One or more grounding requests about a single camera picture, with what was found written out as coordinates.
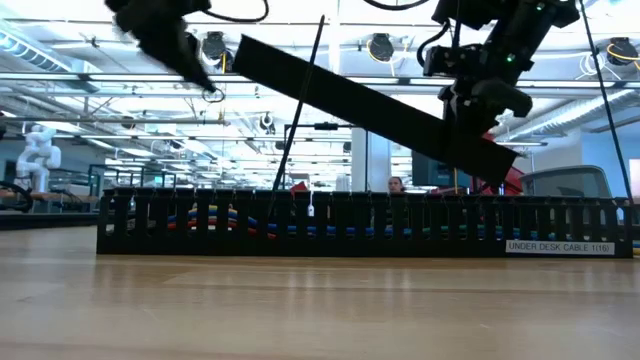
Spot grey office chair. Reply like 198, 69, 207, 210
519, 164, 615, 199

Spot red storage bins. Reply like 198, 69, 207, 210
474, 132, 526, 196

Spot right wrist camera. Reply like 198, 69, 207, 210
422, 43, 485, 80

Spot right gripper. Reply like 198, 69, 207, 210
437, 19, 535, 151

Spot red cable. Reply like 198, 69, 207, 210
167, 217, 277, 240

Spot green cable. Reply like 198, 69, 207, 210
399, 223, 506, 237

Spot white humanoid robot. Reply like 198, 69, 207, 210
13, 123, 63, 194

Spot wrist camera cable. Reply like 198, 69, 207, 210
360, 0, 454, 69
199, 0, 271, 24

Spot black zip tie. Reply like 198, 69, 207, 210
271, 13, 327, 192

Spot black ceiling cord reel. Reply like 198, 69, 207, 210
367, 32, 396, 64
605, 36, 640, 67
200, 30, 240, 75

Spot black hose loop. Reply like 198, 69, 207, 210
0, 180, 35, 214

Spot black slotted cable duct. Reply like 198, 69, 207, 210
95, 186, 636, 260

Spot dark monitor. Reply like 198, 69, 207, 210
411, 149, 474, 189

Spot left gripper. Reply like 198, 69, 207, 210
103, 0, 220, 95

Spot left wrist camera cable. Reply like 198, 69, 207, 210
199, 0, 271, 24

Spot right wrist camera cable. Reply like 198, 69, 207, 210
360, 0, 454, 69

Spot black stand frame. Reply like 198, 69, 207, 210
282, 121, 370, 192

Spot black duct cover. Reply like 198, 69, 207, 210
231, 33, 520, 187

